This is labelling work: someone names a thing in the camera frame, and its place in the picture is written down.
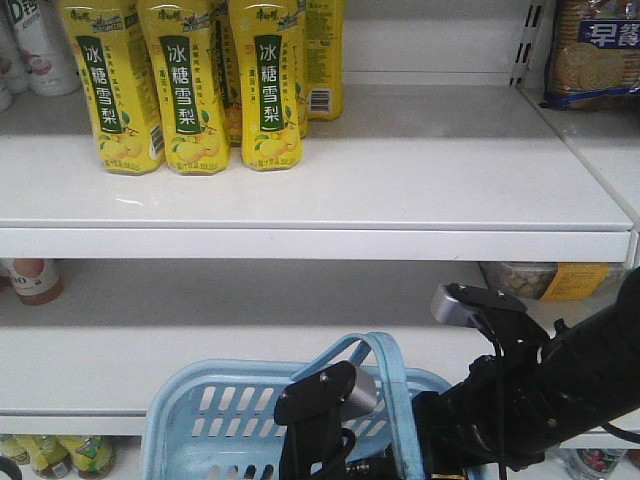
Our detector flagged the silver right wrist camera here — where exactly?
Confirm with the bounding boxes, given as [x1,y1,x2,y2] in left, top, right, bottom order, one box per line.
[430,283,486,329]

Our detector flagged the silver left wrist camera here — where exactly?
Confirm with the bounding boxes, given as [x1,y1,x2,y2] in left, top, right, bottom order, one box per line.
[341,367,383,421]

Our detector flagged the green tea bottle bottom shelf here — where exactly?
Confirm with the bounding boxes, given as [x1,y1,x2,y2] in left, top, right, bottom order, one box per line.
[57,435,116,479]

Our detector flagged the clear cookie tub yellow label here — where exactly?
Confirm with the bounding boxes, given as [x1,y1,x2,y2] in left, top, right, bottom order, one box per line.
[479,261,629,301]

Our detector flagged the yellow pear drink bottle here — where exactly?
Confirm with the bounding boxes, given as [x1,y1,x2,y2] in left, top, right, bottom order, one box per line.
[58,1,165,175]
[229,1,306,172]
[136,1,230,176]
[305,1,345,121]

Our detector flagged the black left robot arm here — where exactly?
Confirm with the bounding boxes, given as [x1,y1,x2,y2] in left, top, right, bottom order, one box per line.
[274,361,425,479]

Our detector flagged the yellow pear drink bottle middle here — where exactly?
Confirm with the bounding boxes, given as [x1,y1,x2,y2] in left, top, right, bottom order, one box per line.
[136,1,230,176]

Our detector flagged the light blue plastic basket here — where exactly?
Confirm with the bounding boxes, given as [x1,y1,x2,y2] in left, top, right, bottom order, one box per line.
[140,332,448,479]

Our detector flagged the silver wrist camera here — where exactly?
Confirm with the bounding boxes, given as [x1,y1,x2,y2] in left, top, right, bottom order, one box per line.
[430,283,486,329]
[341,367,383,421]

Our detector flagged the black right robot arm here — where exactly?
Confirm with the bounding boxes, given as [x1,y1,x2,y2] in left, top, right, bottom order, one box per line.
[412,270,639,474]

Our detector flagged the yellow pear drink bottle left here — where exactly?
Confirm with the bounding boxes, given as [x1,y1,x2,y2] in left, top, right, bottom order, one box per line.
[58,1,165,175]

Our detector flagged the yellow pear drink bottle right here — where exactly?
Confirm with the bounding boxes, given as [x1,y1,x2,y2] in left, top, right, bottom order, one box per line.
[229,1,306,172]

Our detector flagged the yellow pear drink bottle rear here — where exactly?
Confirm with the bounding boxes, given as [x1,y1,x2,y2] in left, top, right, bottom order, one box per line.
[305,1,345,121]

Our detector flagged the white yogurt drink bottle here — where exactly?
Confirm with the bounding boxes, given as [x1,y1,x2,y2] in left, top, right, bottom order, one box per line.
[4,0,82,97]

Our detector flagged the blue breakfast biscuit pack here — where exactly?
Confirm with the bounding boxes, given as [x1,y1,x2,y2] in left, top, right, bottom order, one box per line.
[544,1,639,110]

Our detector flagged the white store shelving unit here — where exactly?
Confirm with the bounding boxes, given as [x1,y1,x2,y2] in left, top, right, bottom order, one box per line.
[1,1,639,479]

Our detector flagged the peach drink bottle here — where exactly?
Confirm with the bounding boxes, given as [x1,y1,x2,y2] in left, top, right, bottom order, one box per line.
[1,258,64,306]

